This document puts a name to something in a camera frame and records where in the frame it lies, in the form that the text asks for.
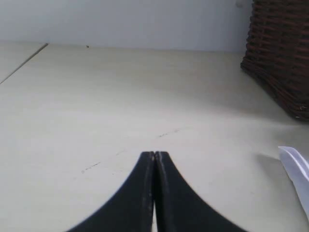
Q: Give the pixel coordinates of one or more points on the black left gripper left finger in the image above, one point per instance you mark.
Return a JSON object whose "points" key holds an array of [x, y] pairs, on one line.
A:
{"points": [[130, 209]]}

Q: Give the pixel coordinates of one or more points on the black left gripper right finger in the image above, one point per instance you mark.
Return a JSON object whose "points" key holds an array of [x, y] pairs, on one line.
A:
{"points": [[178, 208]]}

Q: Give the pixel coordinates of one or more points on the white shirt garment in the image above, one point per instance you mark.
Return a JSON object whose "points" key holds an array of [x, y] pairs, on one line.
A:
{"points": [[297, 168]]}

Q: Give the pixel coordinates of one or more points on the dark brown wicker basket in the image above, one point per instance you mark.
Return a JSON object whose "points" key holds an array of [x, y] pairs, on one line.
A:
{"points": [[277, 53]]}

